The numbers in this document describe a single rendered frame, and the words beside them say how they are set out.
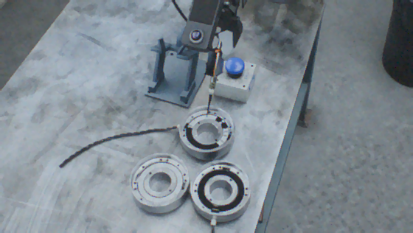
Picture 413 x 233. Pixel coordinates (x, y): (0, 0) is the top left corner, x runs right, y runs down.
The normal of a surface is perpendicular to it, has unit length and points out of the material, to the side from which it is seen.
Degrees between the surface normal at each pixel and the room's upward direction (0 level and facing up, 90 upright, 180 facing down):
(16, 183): 0
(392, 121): 0
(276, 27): 0
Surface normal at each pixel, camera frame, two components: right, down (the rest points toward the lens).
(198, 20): -0.19, -0.15
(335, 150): -0.04, -0.63
